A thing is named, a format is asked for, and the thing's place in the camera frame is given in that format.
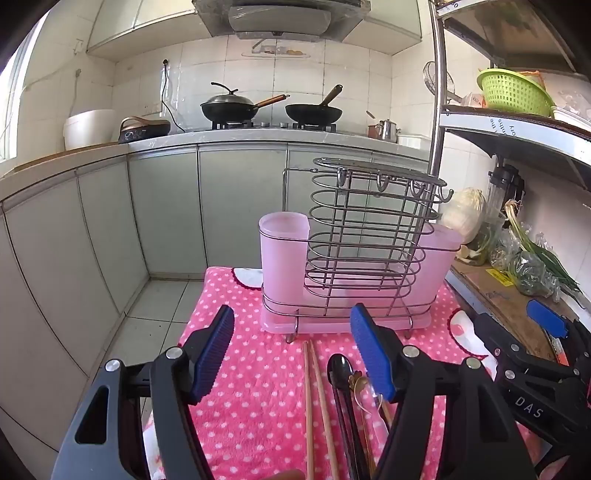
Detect pink polka-dot cloth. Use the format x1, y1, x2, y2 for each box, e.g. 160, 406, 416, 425
141, 265, 546, 480

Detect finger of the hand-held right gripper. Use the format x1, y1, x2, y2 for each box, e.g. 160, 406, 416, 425
526, 299, 591, 366
472, 313, 527, 370

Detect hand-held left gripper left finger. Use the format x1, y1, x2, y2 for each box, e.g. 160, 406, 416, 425
51, 304, 236, 480

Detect window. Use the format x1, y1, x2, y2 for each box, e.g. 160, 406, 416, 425
0, 14, 51, 162

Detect electric heater with orange grille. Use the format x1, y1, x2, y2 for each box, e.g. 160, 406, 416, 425
547, 329, 570, 366

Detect kitchen cabinets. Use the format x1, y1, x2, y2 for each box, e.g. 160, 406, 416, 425
0, 141, 435, 398
85, 0, 423, 58

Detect white plastic container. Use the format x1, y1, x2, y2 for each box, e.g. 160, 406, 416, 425
551, 88, 591, 126

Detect wire strainer ladle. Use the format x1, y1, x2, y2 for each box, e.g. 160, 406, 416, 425
422, 61, 462, 104

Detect lower kitchen cabinets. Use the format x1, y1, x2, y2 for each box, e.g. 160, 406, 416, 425
0, 141, 435, 398

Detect gas stove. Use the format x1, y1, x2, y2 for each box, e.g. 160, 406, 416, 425
210, 119, 340, 132

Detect small steel pot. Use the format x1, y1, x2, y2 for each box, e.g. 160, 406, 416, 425
375, 119, 402, 143

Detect clear-handled utensil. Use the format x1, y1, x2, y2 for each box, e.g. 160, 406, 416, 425
347, 373, 394, 428

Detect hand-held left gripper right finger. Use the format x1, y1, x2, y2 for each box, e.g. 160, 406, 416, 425
350, 303, 541, 480

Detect metal storage shelf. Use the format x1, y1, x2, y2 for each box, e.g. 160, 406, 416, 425
427, 0, 591, 324

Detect upper kitchen cabinets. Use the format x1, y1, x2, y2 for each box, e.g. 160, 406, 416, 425
85, 0, 423, 58

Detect cardboard box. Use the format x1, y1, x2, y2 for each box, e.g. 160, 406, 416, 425
450, 263, 583, 361

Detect brown oval item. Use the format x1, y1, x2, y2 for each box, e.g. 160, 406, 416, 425
121, 116, 169, 131

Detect black spoon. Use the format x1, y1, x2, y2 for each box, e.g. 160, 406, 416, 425
327, 353, 365, 480

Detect range hood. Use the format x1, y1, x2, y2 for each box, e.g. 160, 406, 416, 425
191, 0, 372, 42

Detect clear plastic bags of greens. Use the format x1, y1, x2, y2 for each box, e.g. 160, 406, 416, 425
489, 226, 561, 298

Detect black wok with lid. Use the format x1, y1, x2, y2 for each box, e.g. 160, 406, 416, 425
200, 82, 291, 124

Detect pink plastic utensil cup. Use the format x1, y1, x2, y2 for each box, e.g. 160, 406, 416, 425
259, 211, 310, 301
413, 224, 464, 315

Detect green onions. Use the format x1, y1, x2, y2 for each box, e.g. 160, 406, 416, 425
503, 199, 583, 296

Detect black power cable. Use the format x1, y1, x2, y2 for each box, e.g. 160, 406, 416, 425
159, 59, 185, 127

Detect wooden chopstick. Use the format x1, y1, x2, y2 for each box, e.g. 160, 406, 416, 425
302, 340, 315, 480
308, 340, 340, 480

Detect green plastic basket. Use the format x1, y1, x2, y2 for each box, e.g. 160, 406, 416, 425
476, 68, 555, 116

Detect napa cabbage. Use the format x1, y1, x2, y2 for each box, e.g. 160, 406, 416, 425
441, 187, 488, 245

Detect clear wall shelf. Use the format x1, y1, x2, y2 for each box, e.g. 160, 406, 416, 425
242, 39, 310, 58

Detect black open wok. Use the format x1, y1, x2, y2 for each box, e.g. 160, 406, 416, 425
285, 84, 345, 125

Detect pink plastic drip tray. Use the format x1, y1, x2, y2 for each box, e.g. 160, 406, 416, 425
260, 295, 432, 334

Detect black blender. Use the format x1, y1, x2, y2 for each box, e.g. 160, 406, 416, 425
485, 164, 527, 217

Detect white rice cooker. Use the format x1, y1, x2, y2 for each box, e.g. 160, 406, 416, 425
63, 109, 116, 151

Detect black chopstick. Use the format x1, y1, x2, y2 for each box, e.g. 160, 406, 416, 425
329, 376, 358, 480
346, 392, 376, 480

